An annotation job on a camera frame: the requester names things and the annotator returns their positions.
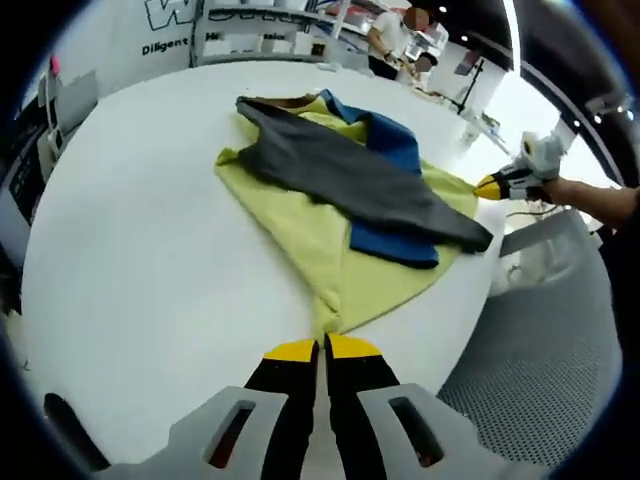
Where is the black monitor on stand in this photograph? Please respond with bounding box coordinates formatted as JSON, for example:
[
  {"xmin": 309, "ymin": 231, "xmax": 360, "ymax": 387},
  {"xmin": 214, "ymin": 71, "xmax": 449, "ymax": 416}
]
[{"xmin": 453, "ymin": 47, "xmax": 486, "ymax": 114}]

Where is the office desk with equipment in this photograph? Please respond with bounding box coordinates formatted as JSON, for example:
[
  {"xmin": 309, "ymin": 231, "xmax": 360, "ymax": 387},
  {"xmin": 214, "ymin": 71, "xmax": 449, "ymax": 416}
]
[{"xmin": 0, "ymin": 114, "xmax": 51, "ymax": 226}]

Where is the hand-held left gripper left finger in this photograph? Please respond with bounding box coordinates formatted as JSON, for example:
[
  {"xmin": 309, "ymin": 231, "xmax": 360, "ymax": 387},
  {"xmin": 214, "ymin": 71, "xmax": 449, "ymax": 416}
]
[{"xmin": 167, "ymin": 338, "xmax": 321, "ymax": 480}]

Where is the white floor stand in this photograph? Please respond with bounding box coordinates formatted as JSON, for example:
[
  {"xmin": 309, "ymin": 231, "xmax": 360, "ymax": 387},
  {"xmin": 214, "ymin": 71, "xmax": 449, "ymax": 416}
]
[{"xmin": 37, "ymin": 74, "xmax": 66, "ymax": 156}]

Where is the group of white storage bins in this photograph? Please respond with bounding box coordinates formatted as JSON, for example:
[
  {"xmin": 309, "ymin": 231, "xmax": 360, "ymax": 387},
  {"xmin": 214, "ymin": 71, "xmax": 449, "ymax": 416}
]
[{"xmin": 227, "ymin": 29, "xmax": 299, "ymax": 56}]

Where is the person's dark clothing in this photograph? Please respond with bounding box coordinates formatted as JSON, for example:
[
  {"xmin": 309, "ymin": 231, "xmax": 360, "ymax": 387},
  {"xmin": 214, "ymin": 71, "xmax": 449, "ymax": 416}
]
[{"xmin": 599, "ymin": 184, "xmax": 640, "ymax": 381}]

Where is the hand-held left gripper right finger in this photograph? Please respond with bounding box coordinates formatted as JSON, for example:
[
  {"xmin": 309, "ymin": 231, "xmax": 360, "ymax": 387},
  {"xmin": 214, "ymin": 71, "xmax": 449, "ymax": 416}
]
[{"xmin": 323, "ymin": 333, "xmax": 481, "ymax": 480}]

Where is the grey metal shelving rack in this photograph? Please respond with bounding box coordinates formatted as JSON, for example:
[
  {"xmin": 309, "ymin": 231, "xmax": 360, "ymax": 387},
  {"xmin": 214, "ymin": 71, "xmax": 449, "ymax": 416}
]
[{"xmin": 187, "ymin": 0, "xmax": 361, "ymax": 66}]

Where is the yellow blue grey garment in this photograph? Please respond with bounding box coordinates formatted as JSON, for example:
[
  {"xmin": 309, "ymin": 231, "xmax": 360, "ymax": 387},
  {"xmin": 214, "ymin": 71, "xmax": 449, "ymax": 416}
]
[{"xmin": 213, "ymin": 88, "xmax": 494, "ymax": 335}]

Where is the grey mesh office chair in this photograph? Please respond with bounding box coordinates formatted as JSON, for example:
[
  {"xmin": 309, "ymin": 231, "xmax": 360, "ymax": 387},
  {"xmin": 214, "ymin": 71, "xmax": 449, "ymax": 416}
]
[{"xmin": 437, "ymin": 207, "xmax": 621, "ymax": 466}]

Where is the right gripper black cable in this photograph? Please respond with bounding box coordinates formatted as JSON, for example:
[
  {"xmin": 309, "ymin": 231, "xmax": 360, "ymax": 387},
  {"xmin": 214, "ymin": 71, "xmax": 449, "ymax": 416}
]
[{"xmin": 505, "ymin": 200, "xmax": 561, "ymax": 221}]

